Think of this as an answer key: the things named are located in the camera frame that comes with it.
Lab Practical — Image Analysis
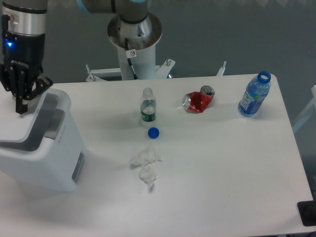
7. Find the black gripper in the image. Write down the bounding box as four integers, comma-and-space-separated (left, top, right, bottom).
0, 31, 53, 114

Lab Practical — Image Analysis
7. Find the white trash can lid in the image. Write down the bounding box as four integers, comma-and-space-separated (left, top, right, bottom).
0, 88, 64, 152

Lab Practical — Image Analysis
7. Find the white trash can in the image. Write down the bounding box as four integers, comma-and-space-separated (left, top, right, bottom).
0, 91, 87, 191

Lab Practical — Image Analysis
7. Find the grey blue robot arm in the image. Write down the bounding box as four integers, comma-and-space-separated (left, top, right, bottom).
0, 0, 150, 115

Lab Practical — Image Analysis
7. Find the blue bottle cap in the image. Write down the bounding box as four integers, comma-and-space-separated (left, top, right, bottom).
148, 127, 160, 139

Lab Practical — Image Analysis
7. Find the crushed red soda can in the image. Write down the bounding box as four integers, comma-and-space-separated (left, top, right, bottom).
183, 85, 215, 113

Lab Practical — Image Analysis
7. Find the clear green label bottle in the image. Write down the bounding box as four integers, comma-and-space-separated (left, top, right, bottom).
140, 87, 156, 122

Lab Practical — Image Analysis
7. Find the upper crumpled white tissue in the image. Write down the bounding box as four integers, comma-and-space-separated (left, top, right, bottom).
129, 147, 162, 167

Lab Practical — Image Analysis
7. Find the crumpled white tissue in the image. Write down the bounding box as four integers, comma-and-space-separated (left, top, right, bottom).
129, 147, 162, 167
139, 165, 157, 189

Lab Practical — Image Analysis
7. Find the lower crumpled white tissue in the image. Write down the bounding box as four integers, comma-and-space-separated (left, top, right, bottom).
139, 165, 157, 189

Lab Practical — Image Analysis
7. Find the blue plastic bottle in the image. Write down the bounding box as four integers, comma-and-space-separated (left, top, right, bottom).
238, 71, 271, 117

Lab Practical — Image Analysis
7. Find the black device at edge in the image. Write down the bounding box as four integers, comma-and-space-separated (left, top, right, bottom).
297, 200, 316, 227

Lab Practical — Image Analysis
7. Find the black cable on pedestal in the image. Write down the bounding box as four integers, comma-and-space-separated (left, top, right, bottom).
124, 37, 138, 80

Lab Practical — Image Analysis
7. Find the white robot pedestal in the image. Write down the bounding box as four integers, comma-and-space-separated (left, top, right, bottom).
85, 12, 228, 82

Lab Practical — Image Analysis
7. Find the white frame at right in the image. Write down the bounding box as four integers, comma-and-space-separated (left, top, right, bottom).
292, 85, 316, 134

